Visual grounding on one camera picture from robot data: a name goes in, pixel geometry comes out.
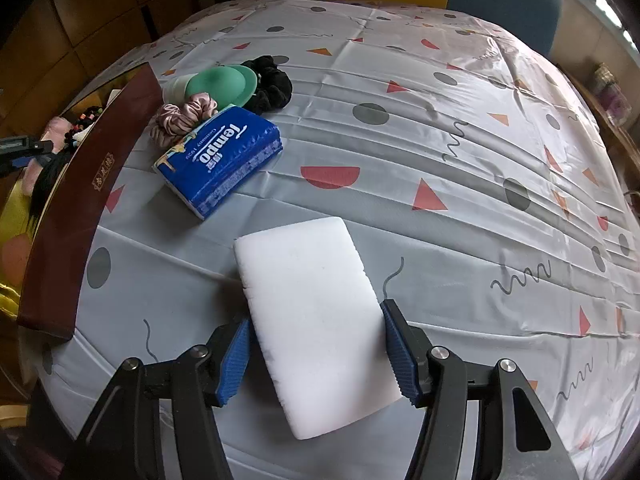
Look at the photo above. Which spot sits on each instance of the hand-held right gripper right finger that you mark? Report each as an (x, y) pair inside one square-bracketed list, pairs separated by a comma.
[(402, 355)]

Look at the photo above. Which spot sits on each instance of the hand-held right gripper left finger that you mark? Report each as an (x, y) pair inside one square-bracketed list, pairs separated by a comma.
[(235, 365)]

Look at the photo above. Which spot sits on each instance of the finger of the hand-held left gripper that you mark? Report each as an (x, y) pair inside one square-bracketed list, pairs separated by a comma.
[(20, 146)]

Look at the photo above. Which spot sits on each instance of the pink towel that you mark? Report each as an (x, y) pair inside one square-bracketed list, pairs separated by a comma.
[(55, 131)]

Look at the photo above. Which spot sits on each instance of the gold tin box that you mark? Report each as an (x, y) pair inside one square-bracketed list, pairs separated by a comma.
[(75, 195)]

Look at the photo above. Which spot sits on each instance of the white foam sponge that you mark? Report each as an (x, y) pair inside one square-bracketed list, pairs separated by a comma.
[(310, 320)]

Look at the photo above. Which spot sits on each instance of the blue tissue packet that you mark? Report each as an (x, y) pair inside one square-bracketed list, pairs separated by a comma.
[(220, 160)]

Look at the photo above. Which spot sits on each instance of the green silicone cup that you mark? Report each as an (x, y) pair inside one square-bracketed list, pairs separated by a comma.
[(220, 85)]

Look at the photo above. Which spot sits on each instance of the black scrunchie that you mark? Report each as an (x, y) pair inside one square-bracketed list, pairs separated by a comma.
[(271, 91)]

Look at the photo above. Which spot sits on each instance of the brown wooden wardrobe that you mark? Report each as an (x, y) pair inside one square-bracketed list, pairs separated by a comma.
[(100, 10)]

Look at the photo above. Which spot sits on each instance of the wooden side table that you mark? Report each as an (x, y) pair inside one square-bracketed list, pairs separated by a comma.
[(615, 140)]

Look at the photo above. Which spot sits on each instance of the pink box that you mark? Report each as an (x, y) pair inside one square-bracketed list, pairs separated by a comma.
[(614, 97)]

